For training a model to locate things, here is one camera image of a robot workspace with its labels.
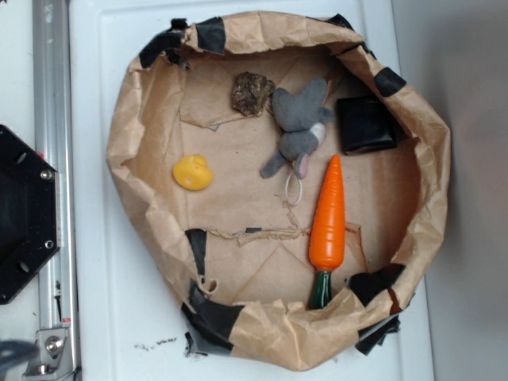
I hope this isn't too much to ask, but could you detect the orange plastic toy carrot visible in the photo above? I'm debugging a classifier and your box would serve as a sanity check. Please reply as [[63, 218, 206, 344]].
[[308, 155, 345, 309]]

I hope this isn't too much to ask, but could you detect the brown paper bin with tape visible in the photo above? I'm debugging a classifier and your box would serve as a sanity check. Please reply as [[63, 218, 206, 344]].
[[106, 11, 451, 371]]

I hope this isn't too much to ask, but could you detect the yellow rubber duck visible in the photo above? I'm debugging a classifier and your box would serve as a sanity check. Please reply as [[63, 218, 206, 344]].
[[172, 155, 214, 191]]

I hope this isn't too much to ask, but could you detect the grey plush mouse toy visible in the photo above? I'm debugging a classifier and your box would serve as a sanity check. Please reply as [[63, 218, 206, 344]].
[[260, 77, 336, 206]]

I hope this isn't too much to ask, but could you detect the brown rough rock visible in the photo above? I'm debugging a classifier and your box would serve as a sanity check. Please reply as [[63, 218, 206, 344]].
[[232, 71, 275, 116]]

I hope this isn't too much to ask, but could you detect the black square block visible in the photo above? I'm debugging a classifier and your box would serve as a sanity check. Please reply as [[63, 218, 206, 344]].
[[337, 95, 397, 155]]

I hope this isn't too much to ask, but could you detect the white tray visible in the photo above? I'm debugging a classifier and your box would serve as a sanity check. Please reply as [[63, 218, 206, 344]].
[[69, 1, 434, 380]]

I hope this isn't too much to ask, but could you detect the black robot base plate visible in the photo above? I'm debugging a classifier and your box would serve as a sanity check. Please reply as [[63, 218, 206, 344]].
[[0, 125, 59, 305]]

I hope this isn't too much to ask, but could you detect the aluminium extrusion rail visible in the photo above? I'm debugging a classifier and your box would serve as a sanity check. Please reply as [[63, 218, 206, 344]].
[[33, 1, 82, 380]]

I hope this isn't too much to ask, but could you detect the metal corner bracket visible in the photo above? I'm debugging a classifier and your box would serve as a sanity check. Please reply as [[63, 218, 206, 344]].
[[22, 328, 73, 380]]

